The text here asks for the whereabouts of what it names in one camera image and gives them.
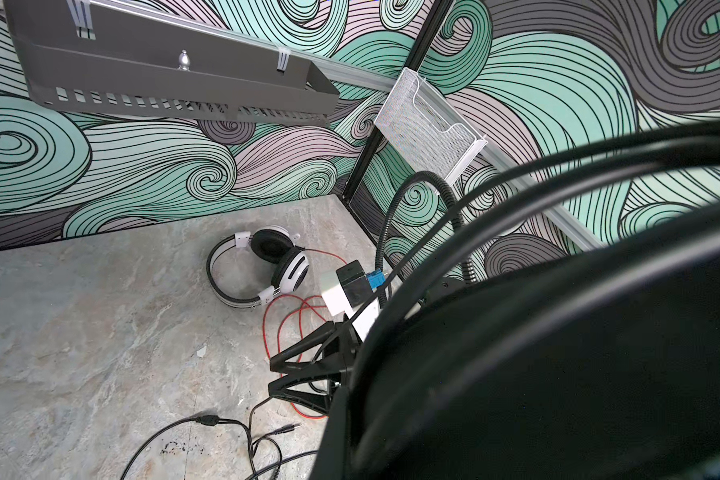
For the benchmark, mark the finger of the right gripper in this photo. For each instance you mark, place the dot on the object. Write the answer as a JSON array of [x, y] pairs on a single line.
[[285, 389], [330, 349]]

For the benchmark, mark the black blue headphones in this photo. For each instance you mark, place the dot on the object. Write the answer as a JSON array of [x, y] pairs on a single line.
[[604, 365]]

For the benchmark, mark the white black headphones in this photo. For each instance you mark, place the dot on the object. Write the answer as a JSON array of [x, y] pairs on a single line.
[[270, 250]]

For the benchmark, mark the black perforated metal tray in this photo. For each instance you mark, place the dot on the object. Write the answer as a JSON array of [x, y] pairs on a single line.
[[99, 57]]

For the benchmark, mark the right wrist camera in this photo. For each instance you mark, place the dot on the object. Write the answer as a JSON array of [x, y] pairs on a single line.
[[346, 289]]

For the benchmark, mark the clear plastic wall bin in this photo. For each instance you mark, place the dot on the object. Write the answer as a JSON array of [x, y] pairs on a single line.
[[426, 130]]

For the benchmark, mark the aluminium rail right wall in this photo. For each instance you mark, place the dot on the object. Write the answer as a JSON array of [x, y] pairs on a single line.
[[555, 211]]

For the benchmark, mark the aluminium rail wall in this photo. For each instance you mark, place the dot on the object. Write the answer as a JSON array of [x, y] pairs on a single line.
[[555, 211], [334, 70]]

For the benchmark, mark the aluminium rail back wall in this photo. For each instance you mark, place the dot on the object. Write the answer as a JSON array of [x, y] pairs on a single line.
[[334, 70]]

